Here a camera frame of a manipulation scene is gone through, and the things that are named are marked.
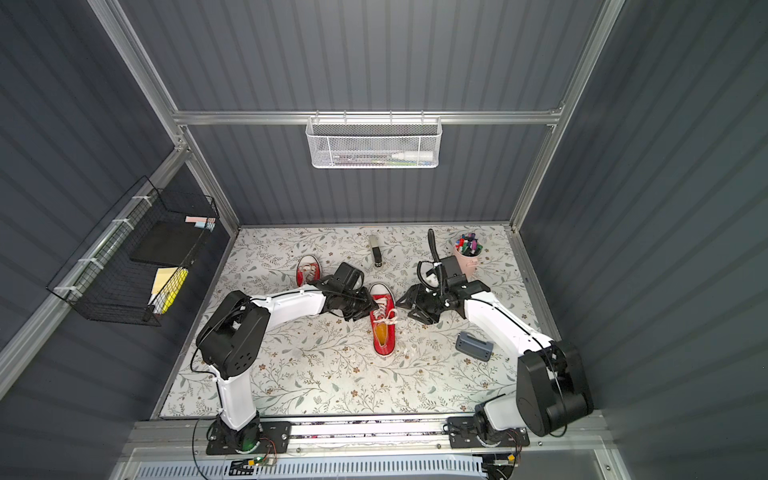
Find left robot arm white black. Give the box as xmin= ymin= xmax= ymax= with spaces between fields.
xmin=195 ymin=262 xmax=377 ymax=432

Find black wire wall basket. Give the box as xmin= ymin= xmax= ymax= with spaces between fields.
xmin=47 ymin=182 xmax=219 ymax=326

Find pink pen cup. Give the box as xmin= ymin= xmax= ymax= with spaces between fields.
xmin=454 ymin=249 xmax=482 ymax=277

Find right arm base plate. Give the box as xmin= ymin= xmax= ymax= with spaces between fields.
xmin=443 ymin=413 xmax=530 ymax=449

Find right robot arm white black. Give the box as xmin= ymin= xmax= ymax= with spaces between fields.
xmin=396 ymin=257 xmax=594 ymax=443

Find yellow notepad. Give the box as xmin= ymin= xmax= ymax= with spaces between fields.
xmin=148 ymin=267 xmax=189 ymax=315

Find grey rectangular box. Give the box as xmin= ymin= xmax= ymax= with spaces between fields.
xmin=455 ymin=331 xmax=494 ymax=363

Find red canvas sneaker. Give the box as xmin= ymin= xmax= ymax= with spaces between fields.
xmin=295 ymin=254 xmax=322 ymax=287
xmin=370 ymin=283 xmax=398 ymax=357

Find pink sticky notes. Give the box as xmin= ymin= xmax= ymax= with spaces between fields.
xmin=185 ymin=216 xmax=216 ymax=230

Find black notebook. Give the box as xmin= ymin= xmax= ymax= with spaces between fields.
xmin=129 ymin=221 xmax=211 ymax=267

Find white wire mesh basket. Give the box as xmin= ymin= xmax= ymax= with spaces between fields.
xmin=305 ymin=119 xmax=443 ymax=169

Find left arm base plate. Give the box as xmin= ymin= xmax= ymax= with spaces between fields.
xmin=205 ymin=419 xmax=292 ymax=456

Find aluminium mounting rail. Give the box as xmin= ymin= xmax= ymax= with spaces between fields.
xmin=120 ymin=412 xmax=614 ymax=460

